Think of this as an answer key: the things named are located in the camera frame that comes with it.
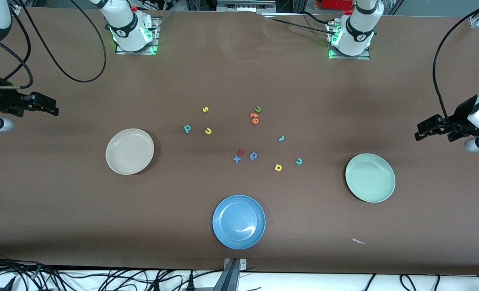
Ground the aluminium profile bar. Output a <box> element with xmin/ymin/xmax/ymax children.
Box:
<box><xmin>212</xmin><ymin>259</ymin><xmax>240</xmax><ymax>291</ymax></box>

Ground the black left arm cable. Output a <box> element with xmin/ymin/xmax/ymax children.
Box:
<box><xmin>433</xmin><ymin>0</ymin><xmax>479</xmax><ymax>131</ymax></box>

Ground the black cable on table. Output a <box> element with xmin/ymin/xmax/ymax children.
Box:
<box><xmin>299</xmin><ymin>11</ymin><xmax>335</xmax><ymax>25</ymax></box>
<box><xmin>264</xmin><ymin>15</ymin><xmax>334</xmax><ymax>34</ymax></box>

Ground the beige brown plate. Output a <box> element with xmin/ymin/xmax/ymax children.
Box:
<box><xmin>105</xmin><ymin>129</ymin><xmax>155</xmax><ymax>175</ymax></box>

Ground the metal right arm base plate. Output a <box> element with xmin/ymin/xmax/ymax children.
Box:
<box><xmin>116</xmin><ymin>17</ymin><xmax>160</xmax><ymax>55</ymax></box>

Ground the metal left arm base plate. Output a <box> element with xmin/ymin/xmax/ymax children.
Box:
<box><xmin>328</xmin><ymin>22</ymin><xmax>371</xmax><ymax>60</ymax></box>

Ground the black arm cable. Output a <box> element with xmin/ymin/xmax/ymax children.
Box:
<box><xmin>433</xmin><ymin>0</ymin><xmax>479</xmax><ymax>131</ymax></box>
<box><xmin>0</xmin><ymin>0</ymin><xmax>107</xmax><ymax>90</ymax></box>

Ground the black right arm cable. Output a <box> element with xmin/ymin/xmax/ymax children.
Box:
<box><xmin>0</xmin><ymin>0</ymin><xmax>107</xmax><ymax>90</ymax></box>

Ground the red box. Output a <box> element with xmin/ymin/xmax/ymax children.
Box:
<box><xmin>321</xmin><ymin>0</ymin><xmax>354</xmax><ymax>11</ymax></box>

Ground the grey metal box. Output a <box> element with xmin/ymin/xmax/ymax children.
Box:
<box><xmin>216</xmin><ymin>0</ymin><xmax>277</xmax><ymax>13</ymax></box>

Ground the blue plate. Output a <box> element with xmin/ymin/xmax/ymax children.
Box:
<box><xmin>212</xmin><ymin>195</ymin><xmax>266</xmax><ymax>250</ymax></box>

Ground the small metal bracket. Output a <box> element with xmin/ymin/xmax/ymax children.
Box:
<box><xmin>223</xmin><ymin>258</ymin><xmax>248</xmax><ymax>270</ymax></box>

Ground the pale green plate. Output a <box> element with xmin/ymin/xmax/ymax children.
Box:
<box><xmin>345</xmin><ymin>153</ymin><xmax>396</xmax><ymax>203</ymax></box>

